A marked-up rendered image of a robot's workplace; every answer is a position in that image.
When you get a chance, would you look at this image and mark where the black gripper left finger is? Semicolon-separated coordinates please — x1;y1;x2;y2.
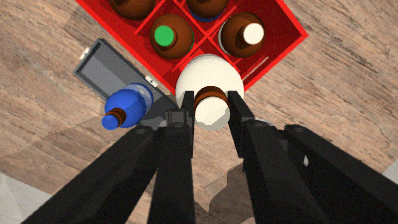
20;91;196;224

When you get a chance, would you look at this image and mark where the grey tray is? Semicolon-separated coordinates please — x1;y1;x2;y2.
72;38;179;130

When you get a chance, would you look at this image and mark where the brown bottle with green cap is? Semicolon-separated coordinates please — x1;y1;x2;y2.
149;13;194;60

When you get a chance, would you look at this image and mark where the brown bottle with white cap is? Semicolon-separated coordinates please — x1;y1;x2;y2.
218;11;266;58

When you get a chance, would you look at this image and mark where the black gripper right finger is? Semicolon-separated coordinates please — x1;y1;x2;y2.
227;90;398;224

